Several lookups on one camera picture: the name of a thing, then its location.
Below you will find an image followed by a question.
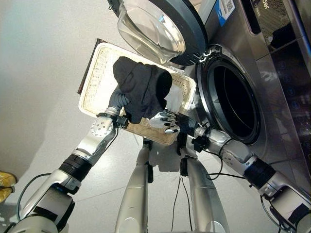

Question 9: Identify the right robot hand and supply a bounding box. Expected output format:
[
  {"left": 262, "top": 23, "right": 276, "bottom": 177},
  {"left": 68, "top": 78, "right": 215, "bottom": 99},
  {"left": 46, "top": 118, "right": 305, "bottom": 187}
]
[{"left": 148, "top": 109, "right": 198, "bottom": 135}]

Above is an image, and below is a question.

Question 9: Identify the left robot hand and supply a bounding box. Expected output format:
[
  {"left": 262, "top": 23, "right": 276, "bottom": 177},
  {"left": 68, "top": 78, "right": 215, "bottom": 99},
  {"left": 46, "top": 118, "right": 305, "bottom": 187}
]
[{"left": 108, "top": 86, "right": 130, "bottom": 110}]

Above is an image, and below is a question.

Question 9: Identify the black garment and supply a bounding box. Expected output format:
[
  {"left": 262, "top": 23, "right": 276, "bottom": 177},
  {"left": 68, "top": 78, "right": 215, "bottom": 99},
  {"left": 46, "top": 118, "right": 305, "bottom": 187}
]
[{"left": 112, "top": 56, "right": 173, "bottom": 124}]

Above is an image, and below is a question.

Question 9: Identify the washing machine glass door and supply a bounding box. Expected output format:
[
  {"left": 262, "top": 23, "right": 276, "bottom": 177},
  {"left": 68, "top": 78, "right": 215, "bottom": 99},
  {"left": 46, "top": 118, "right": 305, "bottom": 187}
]
[{"left": 106, "top": 0, "right": 208, "bottom": 66}]

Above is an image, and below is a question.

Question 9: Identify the silver washing machine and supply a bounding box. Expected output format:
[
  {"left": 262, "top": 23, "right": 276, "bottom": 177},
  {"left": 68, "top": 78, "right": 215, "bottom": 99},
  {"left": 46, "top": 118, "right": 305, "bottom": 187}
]
[{"left": 184, "top": 0, "right": 311, "bottom": 195}]

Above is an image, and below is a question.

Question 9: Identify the white woven laundry basket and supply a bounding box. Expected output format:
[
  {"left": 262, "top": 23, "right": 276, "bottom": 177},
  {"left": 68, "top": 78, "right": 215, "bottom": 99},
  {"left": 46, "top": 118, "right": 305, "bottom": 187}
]
[{"left": 78, "top": 42, "right": 196, "bottom": 146}]

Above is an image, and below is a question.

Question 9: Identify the silver right robot leg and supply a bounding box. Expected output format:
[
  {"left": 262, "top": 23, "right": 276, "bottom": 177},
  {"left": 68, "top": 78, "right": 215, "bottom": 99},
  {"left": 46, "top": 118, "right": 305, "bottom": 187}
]
[{"left": 176, "top": 132, "right": 230, "bottom": 233}]

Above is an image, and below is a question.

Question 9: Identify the silver robot leg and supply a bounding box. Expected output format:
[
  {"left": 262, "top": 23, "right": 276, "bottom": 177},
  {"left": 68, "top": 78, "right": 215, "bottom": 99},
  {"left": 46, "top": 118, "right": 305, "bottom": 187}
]
[
  {"left": 176, "top": 132, "right": 230, "bottom": 233},
  {"left": 114, "top": 138, "right": 155, "bottom": 233}
]

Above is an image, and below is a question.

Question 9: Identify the silver left robot leg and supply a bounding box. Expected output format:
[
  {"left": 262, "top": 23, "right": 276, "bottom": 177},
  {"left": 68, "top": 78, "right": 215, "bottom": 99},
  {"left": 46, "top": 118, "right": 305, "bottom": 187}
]
[{"left": 114, "top": 138, "right": 155, "bottom": 233}]

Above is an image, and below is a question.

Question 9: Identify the blue energy label sticker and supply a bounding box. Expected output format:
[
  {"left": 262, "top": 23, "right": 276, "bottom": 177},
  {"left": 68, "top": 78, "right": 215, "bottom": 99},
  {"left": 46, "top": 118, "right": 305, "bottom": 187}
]
[{"left": 214, "top": 0, "right": 236, "bottom": 27}]

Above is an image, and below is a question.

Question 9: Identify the yellow object on floor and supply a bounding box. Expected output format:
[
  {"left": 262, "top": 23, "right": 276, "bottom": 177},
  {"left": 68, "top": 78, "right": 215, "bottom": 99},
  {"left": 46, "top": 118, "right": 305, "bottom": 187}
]
[{"left": 0, "top": 171, "right": 18, "bottom": 203}]

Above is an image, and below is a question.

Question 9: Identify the thin black hanging cable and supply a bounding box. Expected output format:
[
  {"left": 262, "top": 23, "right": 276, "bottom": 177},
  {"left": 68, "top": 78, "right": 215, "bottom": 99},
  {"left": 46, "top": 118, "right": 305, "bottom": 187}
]
[{"left": 171, "top": 176, "right": 193, "bottom": 232}]

